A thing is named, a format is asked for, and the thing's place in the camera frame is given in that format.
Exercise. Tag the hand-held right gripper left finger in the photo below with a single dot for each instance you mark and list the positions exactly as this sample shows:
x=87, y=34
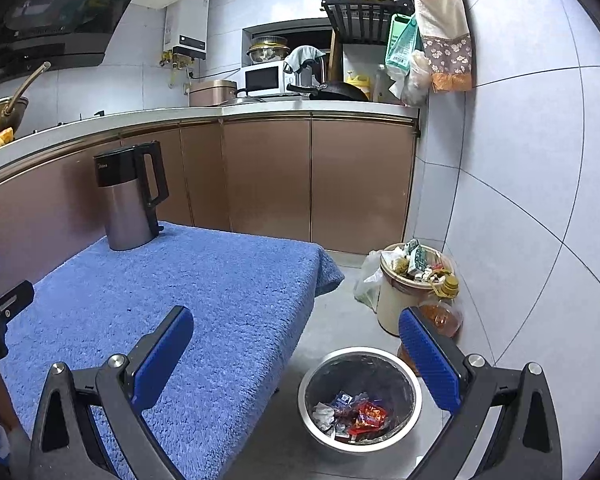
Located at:
x=165, y=355

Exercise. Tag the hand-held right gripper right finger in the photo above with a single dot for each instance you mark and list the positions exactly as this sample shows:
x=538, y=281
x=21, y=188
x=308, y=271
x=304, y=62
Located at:
x=430, y=365

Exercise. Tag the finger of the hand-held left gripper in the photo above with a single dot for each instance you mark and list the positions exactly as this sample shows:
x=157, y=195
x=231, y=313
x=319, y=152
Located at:
x=15, y=297

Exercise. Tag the red snack wrapper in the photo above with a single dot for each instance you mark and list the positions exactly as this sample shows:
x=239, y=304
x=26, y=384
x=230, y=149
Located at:
x=371, y=414
x=355, y=431

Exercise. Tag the purple snack wrapper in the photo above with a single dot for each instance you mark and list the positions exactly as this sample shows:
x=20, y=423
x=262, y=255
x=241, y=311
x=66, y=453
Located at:
x=342, y=401

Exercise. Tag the round metal waste bin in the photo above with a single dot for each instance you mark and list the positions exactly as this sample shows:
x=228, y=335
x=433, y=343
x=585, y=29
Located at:
x=315, y=385

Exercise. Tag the white paper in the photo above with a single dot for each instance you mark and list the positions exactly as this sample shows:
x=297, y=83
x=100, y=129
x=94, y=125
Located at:
x=322, y=415

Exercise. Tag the cooking oil bottle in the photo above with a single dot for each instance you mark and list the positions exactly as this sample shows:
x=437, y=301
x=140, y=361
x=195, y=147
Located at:
x=442, y=315

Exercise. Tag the cream plastic bin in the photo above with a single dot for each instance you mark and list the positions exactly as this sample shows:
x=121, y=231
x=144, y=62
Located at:
x=392, y=305

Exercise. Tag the blue fluffy towel mat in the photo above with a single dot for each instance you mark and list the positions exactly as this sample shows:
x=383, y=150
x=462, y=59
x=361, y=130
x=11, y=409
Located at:
x=205, y=285

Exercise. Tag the green white carton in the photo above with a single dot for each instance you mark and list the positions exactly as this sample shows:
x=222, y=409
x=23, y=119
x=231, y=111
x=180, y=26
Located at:
x=417, y=257

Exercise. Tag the brown kitchen base cabinet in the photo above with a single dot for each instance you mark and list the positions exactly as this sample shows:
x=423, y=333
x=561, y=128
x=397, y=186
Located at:
x=270, y=175

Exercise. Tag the brown rice cooker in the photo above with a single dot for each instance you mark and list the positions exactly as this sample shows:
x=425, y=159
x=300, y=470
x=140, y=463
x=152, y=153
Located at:
x=212, y=94

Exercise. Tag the black range hood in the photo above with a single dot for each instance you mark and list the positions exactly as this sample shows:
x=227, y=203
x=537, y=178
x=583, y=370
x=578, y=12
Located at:
x=55, y=20

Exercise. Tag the white hanging plastic bag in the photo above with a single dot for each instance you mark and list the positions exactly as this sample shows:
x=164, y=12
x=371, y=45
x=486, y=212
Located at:
x=415, y=80

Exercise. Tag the black wok pan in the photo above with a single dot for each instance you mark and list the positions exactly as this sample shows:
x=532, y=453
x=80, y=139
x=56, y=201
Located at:
x=340, y=91

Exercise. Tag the white microwave oven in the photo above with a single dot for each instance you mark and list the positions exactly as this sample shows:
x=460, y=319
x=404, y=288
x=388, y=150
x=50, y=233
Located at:
x=262, y=80

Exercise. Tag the steel jug with grey cloth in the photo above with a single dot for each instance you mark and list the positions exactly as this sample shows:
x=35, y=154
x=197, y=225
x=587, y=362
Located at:
x=305, y=67

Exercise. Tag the green plastic bag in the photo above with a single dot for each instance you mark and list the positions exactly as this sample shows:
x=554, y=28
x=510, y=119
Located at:
x=402, y=45

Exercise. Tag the stacked steel pots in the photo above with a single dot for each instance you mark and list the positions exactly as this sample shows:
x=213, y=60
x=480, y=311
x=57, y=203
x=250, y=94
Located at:
x=267, y=50

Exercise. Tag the white gas water heater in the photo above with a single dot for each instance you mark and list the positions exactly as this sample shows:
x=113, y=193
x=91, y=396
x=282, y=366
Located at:
x=187, y=25

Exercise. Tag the black dish rack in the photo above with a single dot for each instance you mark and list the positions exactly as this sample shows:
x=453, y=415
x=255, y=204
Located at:
x=360, y=15

